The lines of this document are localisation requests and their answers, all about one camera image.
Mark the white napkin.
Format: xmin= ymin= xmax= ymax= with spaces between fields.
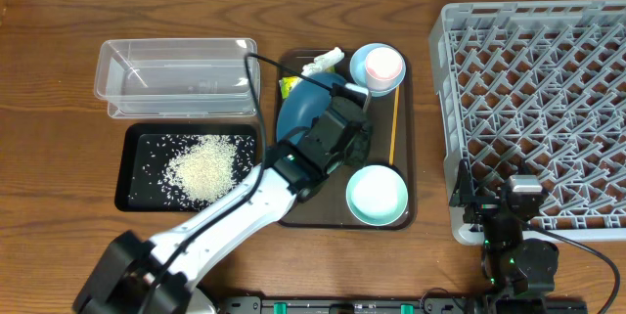
xmin=301 ymin=47 xmax=345 ymax=76

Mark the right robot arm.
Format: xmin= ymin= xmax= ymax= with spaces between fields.
xmin=449 ymin=161 xmax=559 ymax=313

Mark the clear plastic bin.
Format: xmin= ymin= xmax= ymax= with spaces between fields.
xmin=94 ymin=38 xmax=261 ymax=119

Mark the dark blue plate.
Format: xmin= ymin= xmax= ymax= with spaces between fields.
xmin=276 ymin=81 xmax=332 ymax=144

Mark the mint green bowl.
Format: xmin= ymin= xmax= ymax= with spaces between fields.
xmin=345 ymin=164 xmax=409 ymax=227

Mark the pile of white rice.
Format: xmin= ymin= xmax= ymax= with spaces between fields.
xmin=141 ymin=133 xmax=256 ymax=206

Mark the brown serving tray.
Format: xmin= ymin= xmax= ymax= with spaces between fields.
xmin=279 ymin=65 xmax=417 ymax=231

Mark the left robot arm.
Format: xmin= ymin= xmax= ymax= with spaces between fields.
xmin=72 ymin=97 xmax=371 ymax=313

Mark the black plastic tray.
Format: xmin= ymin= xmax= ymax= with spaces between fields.
xmin=114 ymin=123 xmax=257 ymax=211

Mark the white pink cup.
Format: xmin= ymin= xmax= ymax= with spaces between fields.
xmin=365 ymin=47 xmax=404 ymax=91

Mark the grey dishwasher rack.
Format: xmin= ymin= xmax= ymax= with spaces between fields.
xmin=428 ymin=0 xmax=625 ymax=242

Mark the yellow green snack wrapper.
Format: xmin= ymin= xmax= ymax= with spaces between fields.
xmin=279 ymin=65 xmax=338 ymax=101

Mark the light blue small bowl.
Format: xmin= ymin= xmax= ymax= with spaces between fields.
xmin=349 ymin=43 xmax=407 ymax=97

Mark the wooden chopstick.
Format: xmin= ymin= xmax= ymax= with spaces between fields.
xmin=388 ymin=86 xmax=400 ymax=165

